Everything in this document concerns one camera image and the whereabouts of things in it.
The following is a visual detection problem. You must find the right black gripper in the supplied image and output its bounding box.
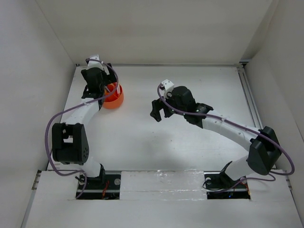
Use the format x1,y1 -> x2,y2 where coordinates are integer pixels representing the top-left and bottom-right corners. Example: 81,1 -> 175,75
150,92 -> 186,122

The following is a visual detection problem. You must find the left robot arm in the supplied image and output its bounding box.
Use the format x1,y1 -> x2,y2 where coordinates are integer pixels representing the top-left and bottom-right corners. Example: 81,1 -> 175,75
52,59 -> 117,188

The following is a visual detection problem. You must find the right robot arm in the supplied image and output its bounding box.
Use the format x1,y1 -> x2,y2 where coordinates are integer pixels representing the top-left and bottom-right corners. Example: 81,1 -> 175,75
150,81 -> 282,187

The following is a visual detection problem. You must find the orange round organizer container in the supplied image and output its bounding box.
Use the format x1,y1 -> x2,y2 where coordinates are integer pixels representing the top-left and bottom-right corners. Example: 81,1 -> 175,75
103,82 -> 124,109

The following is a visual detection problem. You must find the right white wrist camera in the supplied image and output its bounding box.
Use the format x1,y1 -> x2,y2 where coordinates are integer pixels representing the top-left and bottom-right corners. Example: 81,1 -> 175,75
160,79 -> 174,99

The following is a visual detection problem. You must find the aluminium frame rail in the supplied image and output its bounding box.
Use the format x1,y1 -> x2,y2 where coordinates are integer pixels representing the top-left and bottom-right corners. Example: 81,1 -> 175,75
238,61 -> 292,190

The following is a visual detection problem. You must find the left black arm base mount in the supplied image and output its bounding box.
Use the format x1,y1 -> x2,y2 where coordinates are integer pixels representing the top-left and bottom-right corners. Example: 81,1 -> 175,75
77,171 -> 121,200

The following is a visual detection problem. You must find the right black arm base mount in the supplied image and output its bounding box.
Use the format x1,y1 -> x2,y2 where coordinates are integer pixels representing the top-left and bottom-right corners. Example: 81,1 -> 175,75
202,161 -> 251,200

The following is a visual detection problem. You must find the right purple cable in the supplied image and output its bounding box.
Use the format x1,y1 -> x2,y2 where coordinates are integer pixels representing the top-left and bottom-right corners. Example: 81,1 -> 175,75
157,83 -> 295,193

